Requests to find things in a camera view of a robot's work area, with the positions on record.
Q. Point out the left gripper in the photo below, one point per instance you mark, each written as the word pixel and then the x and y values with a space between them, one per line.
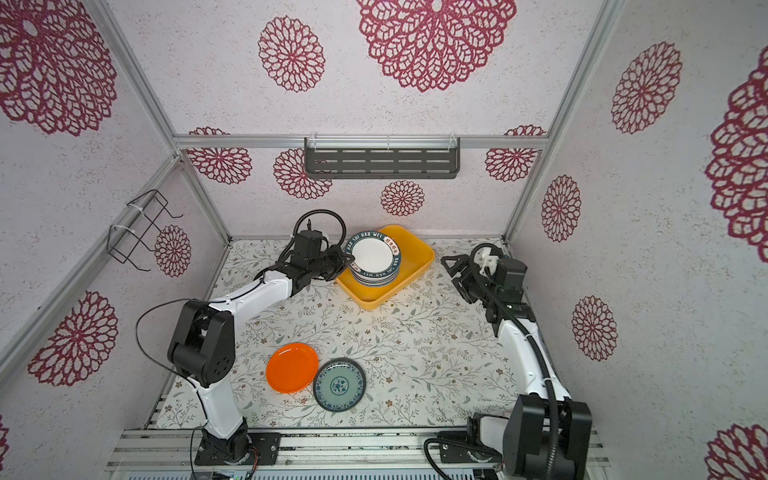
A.
pixel 342 260

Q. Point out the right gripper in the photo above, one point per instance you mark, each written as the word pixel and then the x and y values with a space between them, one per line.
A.
pixel 464 282

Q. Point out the green rim plate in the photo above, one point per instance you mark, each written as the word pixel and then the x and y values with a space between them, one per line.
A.
pixel 376 255

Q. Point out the orange plate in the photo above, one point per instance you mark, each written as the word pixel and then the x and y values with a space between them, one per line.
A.
pixel 292 368

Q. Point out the teal patterned plate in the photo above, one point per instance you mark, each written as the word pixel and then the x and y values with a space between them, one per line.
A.
pixel 339 385

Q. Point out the sunburst plate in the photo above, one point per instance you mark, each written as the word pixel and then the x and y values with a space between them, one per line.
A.
pixel 374 282

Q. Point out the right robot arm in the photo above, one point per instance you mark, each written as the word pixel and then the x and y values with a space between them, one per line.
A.
pixel 547 433

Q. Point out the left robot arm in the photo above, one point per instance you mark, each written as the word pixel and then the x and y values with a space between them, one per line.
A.
pixel 203 345

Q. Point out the yellow plastic bin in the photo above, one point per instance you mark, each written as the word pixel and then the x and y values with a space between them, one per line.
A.
pixel 417 259

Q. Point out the grey wall shelf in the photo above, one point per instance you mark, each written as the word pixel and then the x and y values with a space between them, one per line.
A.
pixel 386 159

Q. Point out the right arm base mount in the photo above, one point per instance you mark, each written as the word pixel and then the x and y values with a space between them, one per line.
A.
pixel 457 453

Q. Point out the black wire rack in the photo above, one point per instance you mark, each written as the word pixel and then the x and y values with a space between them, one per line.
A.
pixel 124 239

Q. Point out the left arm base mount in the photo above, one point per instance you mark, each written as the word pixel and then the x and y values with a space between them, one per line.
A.
pixel 242 448

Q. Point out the aluminium front rail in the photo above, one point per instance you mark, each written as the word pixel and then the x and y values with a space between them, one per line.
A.
pixel 296 453

